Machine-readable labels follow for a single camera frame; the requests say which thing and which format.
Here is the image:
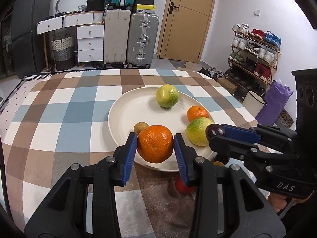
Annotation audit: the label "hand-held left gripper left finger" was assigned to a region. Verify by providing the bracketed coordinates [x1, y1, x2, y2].
[24, 132, 138, 238]

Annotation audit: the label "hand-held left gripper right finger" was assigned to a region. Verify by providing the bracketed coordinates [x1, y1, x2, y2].
[173, 133, 286, 238]

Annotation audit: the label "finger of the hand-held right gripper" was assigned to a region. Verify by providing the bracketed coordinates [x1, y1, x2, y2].
[221, 123, 298, 143]
[209, 135, 291, 169]

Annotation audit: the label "dark purple plum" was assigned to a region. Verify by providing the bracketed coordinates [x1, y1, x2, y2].
[205, 124, 226, 141]
[213, 154, 229, 164]

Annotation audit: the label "orange mandarin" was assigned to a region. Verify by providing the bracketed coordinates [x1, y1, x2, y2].
[187, 106, 209, 122]
[137, 125, 174, 164]

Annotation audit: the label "yellow-green citrus fruit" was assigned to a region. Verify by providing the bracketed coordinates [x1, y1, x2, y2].
[186, 117, 215, 146]

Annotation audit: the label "cream round plate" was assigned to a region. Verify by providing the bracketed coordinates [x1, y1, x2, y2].
[108, 87, 218, 172]

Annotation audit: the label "green citrus fruit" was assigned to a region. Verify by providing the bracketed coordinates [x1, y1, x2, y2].
[156, 84, 179, 108]

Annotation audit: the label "person's right hand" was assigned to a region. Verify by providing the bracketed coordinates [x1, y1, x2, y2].
[267, 190, 296, 214]

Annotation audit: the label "red tomato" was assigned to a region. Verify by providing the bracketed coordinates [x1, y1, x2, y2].
[175, 176, 197, 195]

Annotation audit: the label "white enamel bucket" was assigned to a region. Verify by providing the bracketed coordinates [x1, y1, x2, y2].
[242, 90, 266, 114]

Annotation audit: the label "purple bag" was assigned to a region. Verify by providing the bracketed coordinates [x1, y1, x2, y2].
[255, 79, 294, 127]

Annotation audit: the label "cardboard box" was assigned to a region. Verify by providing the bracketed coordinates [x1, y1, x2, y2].
[217, 78, 238, 93]

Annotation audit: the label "shoes on floor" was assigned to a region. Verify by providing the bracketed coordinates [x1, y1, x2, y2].
[198, 67, 223, 80]

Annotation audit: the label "shoe rack with shoes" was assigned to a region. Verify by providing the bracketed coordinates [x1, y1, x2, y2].
[225, 23, 281, 95]

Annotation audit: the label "wooden door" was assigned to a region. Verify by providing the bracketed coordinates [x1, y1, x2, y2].
[157, 0, 218, 63]

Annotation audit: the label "silver suitcase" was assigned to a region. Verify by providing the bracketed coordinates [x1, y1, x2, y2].
[127, 12, 159, 68]

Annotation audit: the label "white desk with drawers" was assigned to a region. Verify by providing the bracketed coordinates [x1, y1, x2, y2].
[37, 10, 105, 63]

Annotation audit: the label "beige suitcase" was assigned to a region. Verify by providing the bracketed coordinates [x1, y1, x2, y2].
[103, 9, 131, 67]

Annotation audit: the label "woven laundry basket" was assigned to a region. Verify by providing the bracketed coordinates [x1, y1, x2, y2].
[51, 33, 75, 71]

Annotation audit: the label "patterned rug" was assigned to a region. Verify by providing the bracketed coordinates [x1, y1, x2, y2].
[0, 73, 52, 109]

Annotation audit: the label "yellow shoe box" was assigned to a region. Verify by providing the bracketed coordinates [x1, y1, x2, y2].
[136, 4, 157, 15]

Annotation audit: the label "black storage box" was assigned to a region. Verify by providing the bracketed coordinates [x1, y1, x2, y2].
[86, 0, 106, 12]

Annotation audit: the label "dark grey refrigerator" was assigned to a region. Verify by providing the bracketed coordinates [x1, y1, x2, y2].
[11, 0, 55, 73]

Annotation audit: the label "oval metal ring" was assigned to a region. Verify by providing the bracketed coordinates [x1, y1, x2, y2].
[55, 0, 93, 14]

